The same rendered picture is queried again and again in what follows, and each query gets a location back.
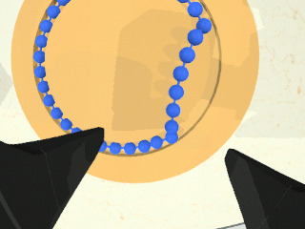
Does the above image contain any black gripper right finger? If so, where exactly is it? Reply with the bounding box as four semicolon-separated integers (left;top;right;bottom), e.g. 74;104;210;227
224;148;305;229

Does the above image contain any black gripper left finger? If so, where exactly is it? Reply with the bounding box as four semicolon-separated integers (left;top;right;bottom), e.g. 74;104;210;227
0;126;106;229

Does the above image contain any orange round bead board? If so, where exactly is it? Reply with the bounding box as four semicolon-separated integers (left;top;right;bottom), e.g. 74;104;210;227
10;0;259;183

